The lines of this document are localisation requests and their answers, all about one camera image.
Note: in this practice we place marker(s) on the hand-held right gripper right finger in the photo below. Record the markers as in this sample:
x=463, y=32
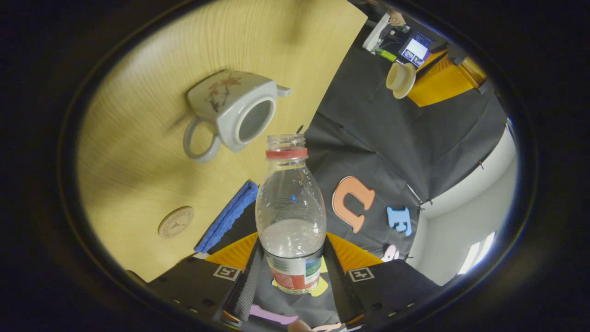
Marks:
x=339, y=288

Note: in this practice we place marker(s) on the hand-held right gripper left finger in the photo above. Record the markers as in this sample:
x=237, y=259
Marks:
x=249, y=288

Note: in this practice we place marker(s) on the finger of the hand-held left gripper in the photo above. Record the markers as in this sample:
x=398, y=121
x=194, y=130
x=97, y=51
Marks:
x=442, y=80

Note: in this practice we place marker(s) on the clear plastic water bottle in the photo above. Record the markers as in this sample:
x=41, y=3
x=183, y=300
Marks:
x=290, y=249

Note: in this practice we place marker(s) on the round wooden coaster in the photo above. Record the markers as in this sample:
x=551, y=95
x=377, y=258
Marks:
x=176, y=222

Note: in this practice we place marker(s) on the white ceramic teacup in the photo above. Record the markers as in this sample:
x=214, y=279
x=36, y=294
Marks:
x=221, y=110

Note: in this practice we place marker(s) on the computer monitor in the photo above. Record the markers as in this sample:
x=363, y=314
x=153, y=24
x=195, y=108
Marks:
x=415, y=50

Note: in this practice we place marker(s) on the blue folded towel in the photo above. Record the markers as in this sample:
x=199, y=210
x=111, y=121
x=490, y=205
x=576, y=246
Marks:
x=228, y=214

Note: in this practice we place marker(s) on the ceiling light panel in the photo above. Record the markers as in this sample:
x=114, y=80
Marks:
x=477, y=253

